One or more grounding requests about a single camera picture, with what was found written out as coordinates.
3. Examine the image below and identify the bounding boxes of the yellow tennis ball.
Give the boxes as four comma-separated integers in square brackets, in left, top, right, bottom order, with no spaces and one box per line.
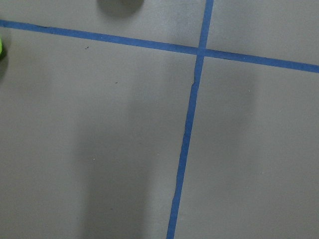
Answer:
[0,38,5,59]

